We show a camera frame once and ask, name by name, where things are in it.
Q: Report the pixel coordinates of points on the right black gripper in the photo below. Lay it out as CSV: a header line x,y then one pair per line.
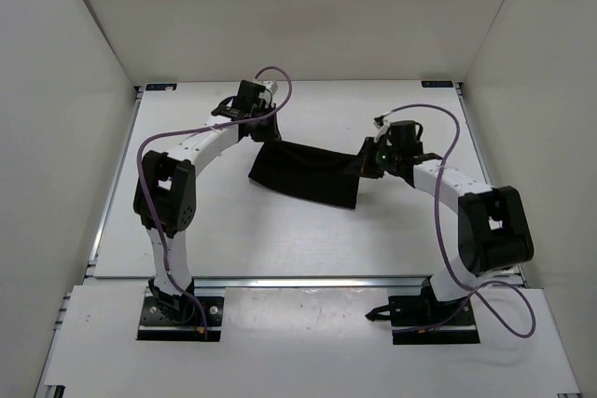
x,y
366,167

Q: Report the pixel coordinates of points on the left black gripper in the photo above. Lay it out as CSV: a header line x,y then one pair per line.
x,y
272,135

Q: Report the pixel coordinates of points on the black skirt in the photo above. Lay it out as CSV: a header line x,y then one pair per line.
x,y
306,172

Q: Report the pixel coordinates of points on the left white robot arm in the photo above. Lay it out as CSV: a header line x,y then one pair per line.
x,y
165,199

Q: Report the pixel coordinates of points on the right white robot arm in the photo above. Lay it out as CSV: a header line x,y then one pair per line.
x,y
492,229

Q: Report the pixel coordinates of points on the blue label right corner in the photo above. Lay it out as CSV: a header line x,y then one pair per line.
x,y
437,84

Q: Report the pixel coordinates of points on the blue label corner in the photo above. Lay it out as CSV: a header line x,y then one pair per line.
x,y
437,84
160,87

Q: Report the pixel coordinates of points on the blue label left corner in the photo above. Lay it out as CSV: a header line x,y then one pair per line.
x,y
160,87

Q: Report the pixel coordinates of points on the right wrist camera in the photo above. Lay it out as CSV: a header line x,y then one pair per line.
x,y
382,125

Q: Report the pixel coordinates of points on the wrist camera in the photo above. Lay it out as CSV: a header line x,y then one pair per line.
x,y
382,125
270,89

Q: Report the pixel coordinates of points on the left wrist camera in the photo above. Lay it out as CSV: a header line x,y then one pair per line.
x,y
270,89

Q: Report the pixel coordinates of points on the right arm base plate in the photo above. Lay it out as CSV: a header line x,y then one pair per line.
x,y
421,321

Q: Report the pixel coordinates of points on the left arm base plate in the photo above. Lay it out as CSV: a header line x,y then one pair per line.
x,y
159,323

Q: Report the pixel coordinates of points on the aluminium rail front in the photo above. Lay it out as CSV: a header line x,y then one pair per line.
x,y
512,277

